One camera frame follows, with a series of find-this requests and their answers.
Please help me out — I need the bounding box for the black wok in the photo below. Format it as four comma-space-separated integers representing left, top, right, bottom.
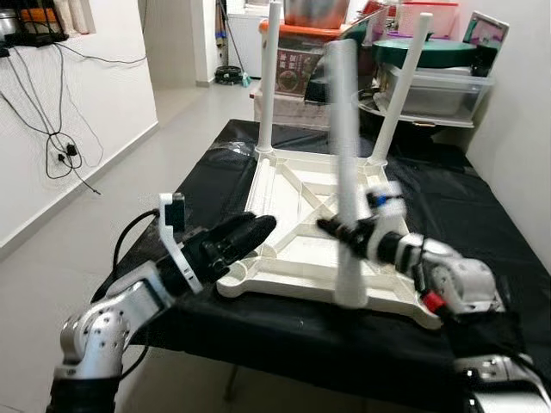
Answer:
357, 86, 406, 123

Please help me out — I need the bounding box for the black tablecloth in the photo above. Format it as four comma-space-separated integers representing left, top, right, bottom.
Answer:
90, 119, 551, 412

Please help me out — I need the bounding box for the framed picture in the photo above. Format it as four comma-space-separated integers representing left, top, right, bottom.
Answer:
463, 10, 511, 74

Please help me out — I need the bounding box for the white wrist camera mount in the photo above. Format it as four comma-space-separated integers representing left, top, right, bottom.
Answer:
366, 182, 407, 237
158, 193, 203, 295

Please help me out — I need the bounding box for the green pot lid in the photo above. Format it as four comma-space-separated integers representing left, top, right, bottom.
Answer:
373, 34, 479, 70

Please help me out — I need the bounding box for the steel cooking pot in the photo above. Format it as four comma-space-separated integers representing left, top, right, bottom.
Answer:
282, 0, 352, 28

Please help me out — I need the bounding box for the mop with teal head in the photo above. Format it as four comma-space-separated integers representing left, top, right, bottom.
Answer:
220, 0, 252, 87

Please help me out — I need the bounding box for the white chest freezer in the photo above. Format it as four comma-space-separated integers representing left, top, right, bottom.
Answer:
226, 9, 263, 78

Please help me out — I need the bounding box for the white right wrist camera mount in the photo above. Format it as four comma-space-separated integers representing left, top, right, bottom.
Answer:
366, 182, 407, 237

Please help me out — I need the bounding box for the translucent pink plastic container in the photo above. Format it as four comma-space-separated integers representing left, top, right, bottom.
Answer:
396, 0, 461, 40

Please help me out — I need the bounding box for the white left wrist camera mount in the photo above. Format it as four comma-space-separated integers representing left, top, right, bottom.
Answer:
158, 193, 203, 295

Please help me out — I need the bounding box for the black coiled hose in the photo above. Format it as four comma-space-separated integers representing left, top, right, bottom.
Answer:
214, 65, 246, 85

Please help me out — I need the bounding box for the white plastic table top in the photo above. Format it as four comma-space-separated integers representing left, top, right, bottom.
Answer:
215, 146, 449, 332

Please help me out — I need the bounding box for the clear plastic storage container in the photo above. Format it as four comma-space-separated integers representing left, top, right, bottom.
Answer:
379, 65, 496, 126

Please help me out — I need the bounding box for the shiny black bag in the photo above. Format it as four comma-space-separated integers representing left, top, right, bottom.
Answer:
306, 22, 380, 106

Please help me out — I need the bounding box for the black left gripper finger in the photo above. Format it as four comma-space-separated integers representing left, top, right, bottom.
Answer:
218, 213, 278, 252
215, 243, 261, 273

